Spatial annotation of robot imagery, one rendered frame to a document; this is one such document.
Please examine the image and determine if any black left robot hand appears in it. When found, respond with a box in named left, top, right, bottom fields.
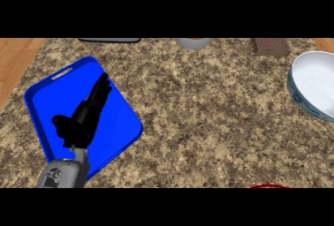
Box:
left=51, top=72, right=114, bottom=149

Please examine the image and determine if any white bowl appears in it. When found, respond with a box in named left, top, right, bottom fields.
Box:
left=287, top=50, right=334, bottom=124

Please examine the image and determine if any blue cutting board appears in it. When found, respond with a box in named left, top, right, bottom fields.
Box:
left=24, top=56, right=145, bottom=182

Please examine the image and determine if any dark flat tray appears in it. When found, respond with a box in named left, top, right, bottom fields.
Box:
left=77, top=38, right=144, bottom=44

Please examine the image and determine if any grey cylindrical container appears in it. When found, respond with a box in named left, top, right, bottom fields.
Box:
left=175, top=38, right=213, bottom=50

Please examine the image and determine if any red round object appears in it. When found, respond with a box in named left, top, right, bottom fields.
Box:
left=247, top=182, right=293, bottom=189

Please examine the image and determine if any brown wooden block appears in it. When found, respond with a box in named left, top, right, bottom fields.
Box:
left=253, top=38, right=292, bottom=57

